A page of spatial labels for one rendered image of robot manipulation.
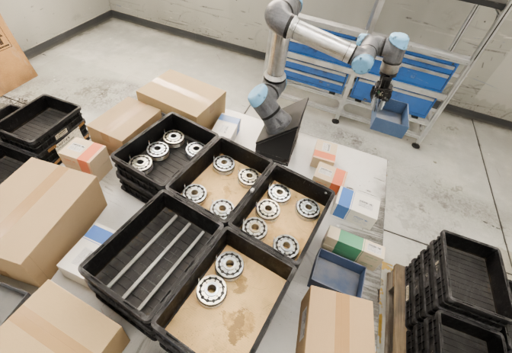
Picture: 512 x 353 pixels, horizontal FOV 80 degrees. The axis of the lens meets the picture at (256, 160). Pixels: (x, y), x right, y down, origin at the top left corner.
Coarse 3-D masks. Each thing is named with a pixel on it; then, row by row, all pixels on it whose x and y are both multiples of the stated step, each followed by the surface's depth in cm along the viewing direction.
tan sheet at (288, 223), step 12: (288, 204) 136; (252, 216) 130; (288, 216) 132; (240, 228) 125; (276, 228) 127; (288, 228) 128; (300, 228) 128; (312, 228) 129; (264, 240) 122; (300, 240) 124; (300, 252) 121
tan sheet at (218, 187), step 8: (208, 168) 145; (240, 168) 148; (200, 176) 141; (208, 176) 142; (216, 176) 143; (224, 176) 143; (232, 176) 144; (192, 184) 138; (200, 184) 138; (208, 184) 139; (216, 184) 139; (224, 184) 140; (232, 184) 141; (208, 192) 136; (216, 192) 136; (224, 192) 137; (232, 192) 137; (240, 192) 138; (208, 200) 133; (232, 200) 134; (240, 200) 135; (208, 208) 130
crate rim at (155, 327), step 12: (228, 228) 113; (216, 240) 110; (252, 240) 111; (204, 252) 105; (288, 264) 106; (180, 288) 96; (168, 300) 93; (276, 300) 97; (156, 324) 88; (264, 324) 92; (168, 336) 86; (180, 348) 85; (252, 348) 87
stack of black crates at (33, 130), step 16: (48, 96) 205; (16, 112) 191; (32, 112) 201; (48, 112) 209; (64, 112) 211; (80, 112) 204; (0, 128) 184; (16, 128) 194; (32, 128) 197; (48, 128) 184; (64, 128) 195; (80, 128) 209; (16, 144) 183; (32, 144) 176; (48, 144) 188; (48, 160) 192
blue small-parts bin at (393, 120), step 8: (376, 104) 146; (392, 104) 152; (400, 104) 151; (376, 112) 141; (384, 112) 154; (392, 112) 155; (400, 112) 154; (376, 120) 139; (384, 120) 138; (392, 120) 150; (400, 120) 150; (408, 120) 140; (376, 128) 142; (384, 128) 140; (392, 128) 139; (400, 128) 138; (400, 136) 141
